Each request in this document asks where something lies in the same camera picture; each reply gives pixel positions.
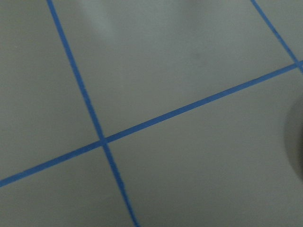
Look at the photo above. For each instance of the cream plate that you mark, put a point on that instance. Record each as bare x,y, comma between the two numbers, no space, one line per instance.
300,140

